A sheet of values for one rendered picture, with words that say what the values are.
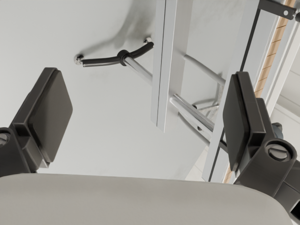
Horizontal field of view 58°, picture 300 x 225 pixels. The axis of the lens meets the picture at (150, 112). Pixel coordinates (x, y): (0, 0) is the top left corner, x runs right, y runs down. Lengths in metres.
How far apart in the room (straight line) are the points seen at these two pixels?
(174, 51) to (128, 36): 0.59
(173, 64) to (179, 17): 0.19
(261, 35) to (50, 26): 0.98
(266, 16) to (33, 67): 1.10
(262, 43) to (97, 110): 1.23
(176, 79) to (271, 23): 0.54
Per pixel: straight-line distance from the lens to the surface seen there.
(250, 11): 0.77
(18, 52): 1.43
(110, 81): 1.69
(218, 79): 1.01
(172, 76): 1.14
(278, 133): 1.33
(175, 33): 1.05
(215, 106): 2.47
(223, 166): 1.04
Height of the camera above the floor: 1.28
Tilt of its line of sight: 39 degrees down
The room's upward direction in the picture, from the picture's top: 134 degrees clockwise
